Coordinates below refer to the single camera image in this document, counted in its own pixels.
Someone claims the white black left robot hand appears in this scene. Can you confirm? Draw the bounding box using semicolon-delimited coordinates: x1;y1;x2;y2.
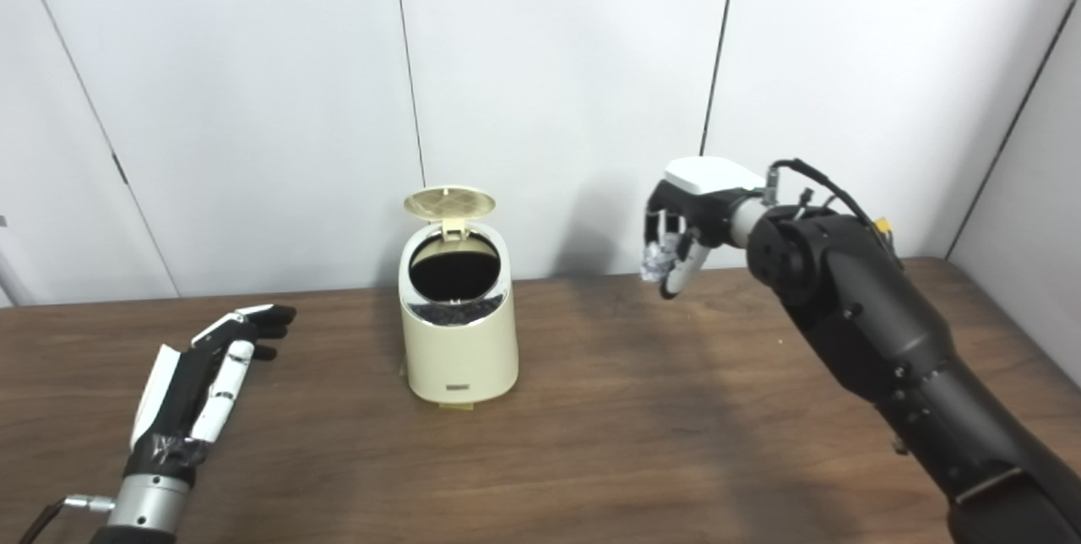
129;304;297;477

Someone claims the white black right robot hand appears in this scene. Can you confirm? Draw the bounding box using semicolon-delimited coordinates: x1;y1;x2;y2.
645;157;765;301

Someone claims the white paper ball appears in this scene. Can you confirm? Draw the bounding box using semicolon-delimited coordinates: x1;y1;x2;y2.
639;242;681;285

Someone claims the round cream bin lid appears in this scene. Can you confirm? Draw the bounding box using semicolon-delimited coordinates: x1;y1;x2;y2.
404;186;497;241

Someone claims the cream-colored bin body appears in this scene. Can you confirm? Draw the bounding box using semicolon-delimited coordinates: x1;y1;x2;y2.
399;223;519;405

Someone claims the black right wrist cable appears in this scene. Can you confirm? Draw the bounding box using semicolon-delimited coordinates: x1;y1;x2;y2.
764;159;896;258

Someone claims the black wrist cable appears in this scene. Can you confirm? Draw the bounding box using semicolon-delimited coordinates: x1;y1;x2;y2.
17;493;115;544
764;159;896;258

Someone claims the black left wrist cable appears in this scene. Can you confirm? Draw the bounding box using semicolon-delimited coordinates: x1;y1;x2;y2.
17;493;115;544

